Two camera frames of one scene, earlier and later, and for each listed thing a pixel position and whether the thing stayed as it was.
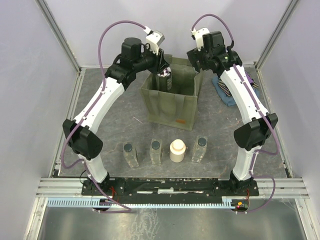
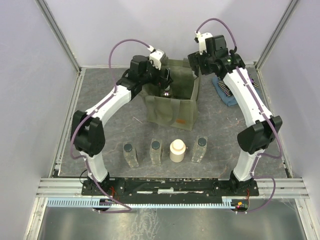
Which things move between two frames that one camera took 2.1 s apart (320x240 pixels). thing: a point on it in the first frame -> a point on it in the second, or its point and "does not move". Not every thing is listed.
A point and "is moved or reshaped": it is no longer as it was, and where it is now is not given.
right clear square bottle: [200, 148] does not move
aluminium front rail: [68, 187] does not move
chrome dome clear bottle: [165, 80] is moved or reshaped
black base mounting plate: [170, 190] does not move
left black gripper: [160, 63] -> [164, 82]
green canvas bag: [177, 108] does not move
